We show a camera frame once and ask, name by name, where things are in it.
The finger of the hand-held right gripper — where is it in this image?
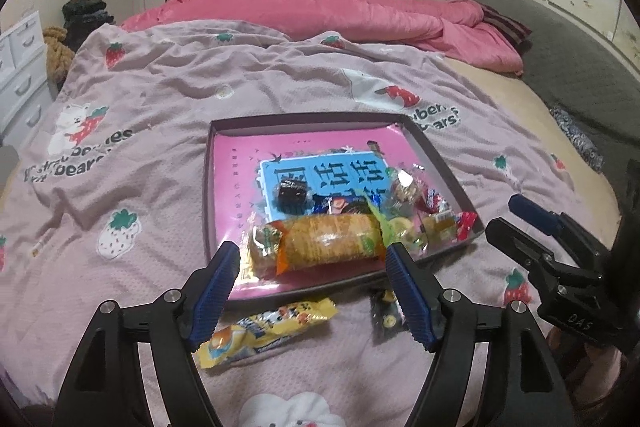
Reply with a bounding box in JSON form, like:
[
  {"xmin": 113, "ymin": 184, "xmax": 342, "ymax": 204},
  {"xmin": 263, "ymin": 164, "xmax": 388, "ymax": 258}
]
[
  {"xmin": 509, "ymin": 194, "xmax": 606, "ymax": 268},
  {"xmin": 485, "ymin": 218, "xmax": 566, "ymax": 290}
]

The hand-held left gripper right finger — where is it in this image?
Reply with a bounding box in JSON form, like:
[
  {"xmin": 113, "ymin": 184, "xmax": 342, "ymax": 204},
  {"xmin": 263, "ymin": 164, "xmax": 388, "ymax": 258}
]
[{"xmin": 384, "ymin": 242, "xmax": 573, "ymax": 427}]

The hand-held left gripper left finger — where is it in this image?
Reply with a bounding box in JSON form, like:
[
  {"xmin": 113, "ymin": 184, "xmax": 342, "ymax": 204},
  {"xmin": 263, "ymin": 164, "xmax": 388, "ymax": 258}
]
[{"xmin": 57, "ymin": 241, "xmax": 242, "ymax": 427}]

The black snack packet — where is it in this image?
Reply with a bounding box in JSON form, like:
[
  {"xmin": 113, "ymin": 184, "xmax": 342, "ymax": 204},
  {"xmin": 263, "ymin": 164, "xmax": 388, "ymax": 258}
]
[{"xmin": 369, "ymin": 289, "xmax": 408, "ymax": 343}]

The red candy packet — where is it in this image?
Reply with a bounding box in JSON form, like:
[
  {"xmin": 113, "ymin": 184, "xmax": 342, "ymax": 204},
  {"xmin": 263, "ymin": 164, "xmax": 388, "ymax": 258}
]
[{"xmin": 420, "ymin": 187, "xmax": 480, "ymax": 242}]

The large clear rice cracker packet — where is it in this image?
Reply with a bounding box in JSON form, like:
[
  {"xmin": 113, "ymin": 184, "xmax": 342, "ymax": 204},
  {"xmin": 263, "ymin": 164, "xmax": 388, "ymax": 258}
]
[{"xmin": 247, "ymin": 219, "xmax": 286, "ymax": 280}]

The clear lemon candy packet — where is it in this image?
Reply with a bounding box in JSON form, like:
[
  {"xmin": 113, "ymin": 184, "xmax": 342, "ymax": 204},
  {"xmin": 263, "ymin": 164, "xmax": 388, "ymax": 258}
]
[{"xmin": 392, "ymin": 214, "xmax": 431, "ymax": 258}]

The green snack packet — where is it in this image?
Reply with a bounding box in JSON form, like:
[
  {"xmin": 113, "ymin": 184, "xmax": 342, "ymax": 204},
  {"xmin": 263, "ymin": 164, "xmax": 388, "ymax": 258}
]
[{"xmin": 365, "ymin": 197, "xmax": 398, "ymax": 253}]

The small yellow snack packet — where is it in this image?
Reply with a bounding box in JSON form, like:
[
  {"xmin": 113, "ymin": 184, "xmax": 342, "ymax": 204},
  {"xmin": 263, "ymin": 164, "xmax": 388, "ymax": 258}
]
[{"xmin": 422, "ymin": 212, "xmax": 460, "ymax": 243}]

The orange chip packet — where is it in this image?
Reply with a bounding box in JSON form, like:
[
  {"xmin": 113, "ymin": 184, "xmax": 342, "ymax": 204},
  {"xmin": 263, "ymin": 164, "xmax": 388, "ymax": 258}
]
[{"xmin": 275, "ymin": 213, "xmax": 388, "ymax": 278}]

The small clear cracker packet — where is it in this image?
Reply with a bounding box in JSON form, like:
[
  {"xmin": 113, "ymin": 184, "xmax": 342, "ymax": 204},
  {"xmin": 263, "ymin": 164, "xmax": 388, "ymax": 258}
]
[{"xmin": 390, "ymin": 167, "xmax": 426, "ymax": 208}]

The blue cookie packet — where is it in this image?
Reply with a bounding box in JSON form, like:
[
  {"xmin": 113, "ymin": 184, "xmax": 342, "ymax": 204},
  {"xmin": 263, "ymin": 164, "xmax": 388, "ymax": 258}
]
[{"xmin": 310, "ymin": 192, "xmax": 386, "ymax": 218}]

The small brown cake packet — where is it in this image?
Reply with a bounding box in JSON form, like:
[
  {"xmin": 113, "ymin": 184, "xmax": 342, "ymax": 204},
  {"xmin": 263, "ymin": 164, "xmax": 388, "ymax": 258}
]
[{"xmin": 275, "ymin": 177, "xmax": 313, "ymax": 215}]

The dark shallow cardboard box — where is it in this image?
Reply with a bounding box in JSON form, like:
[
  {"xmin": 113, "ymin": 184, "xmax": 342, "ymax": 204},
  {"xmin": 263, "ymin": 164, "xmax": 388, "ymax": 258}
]
[{"xmin": 202, "ymin": 111, "xmax": 485, "ymax": 305}]

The person's right hand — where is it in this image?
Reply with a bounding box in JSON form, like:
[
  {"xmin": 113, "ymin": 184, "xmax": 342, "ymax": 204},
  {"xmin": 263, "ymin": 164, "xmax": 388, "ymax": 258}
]
[{"xmin": 547, "ymin": 329, "xmax": 640, "ymax": 413}]

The blue patterned cloth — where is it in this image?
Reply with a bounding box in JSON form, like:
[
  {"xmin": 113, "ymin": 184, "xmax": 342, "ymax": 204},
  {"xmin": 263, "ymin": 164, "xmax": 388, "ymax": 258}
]
[{"xmin": 550, "ymin": 104, "xmax": 606, "ymax": 172}]

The beige bed sheet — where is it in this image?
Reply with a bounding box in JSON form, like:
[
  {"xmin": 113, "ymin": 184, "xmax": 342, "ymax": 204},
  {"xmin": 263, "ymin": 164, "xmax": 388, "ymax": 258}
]
[{"xmin": 445, "ymin": 57, "xmax": 621, "ymax": 208}]

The pink book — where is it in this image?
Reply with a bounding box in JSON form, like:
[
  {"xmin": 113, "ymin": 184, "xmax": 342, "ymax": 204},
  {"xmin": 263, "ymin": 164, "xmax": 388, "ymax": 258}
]
[{"xmin": 210, "ymin": 123, "xmax": 463, "ymax": 298}]

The grey quilted headboard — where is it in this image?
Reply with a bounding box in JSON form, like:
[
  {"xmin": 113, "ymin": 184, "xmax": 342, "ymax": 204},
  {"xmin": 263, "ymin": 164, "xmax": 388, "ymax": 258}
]
[{"xmin": 445, "ymin": 0, "xmax": 640, "ymax": 188}]

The striped dark pillow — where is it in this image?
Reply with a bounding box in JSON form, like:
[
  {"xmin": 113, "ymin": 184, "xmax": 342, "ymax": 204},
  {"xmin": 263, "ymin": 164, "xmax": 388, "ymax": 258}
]
[{"xmin": 480, "ymin": 4, "xmax": 531, "ymax": 52}]

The pink strawberry print blanket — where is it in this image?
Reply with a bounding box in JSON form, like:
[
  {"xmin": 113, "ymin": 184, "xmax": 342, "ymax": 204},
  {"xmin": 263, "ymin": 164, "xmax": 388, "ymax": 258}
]
[{"xmin": 0, "ymin": 19, "xmax": 621, "ymax": 427}]

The pink quilt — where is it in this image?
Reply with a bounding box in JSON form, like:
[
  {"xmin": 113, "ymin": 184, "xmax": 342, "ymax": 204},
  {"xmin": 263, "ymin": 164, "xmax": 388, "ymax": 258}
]
[{"xmin": 120, "ymin": 0, "xmax": 526, "ymax": 75}]

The brown plush toy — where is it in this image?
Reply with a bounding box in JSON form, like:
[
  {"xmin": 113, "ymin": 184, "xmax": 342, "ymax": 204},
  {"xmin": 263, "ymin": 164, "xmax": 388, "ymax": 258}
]
[{"xmin": 42, "ymin": 26, "xmax": 76, "ymax": 82}]

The white drawer chest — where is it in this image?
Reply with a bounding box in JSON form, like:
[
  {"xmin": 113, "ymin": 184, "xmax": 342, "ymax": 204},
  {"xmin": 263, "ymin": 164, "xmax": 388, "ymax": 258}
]
[{"xmin": 0, "ymin": 9, "xmax": 56, "ymax": 142}]

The dark clothes pile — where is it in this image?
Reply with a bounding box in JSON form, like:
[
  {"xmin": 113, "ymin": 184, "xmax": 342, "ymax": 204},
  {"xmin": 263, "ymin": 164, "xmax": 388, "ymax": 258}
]
[{"xmin": 62, "ymin": 0, "xmax": 118, "ymax": 50}]

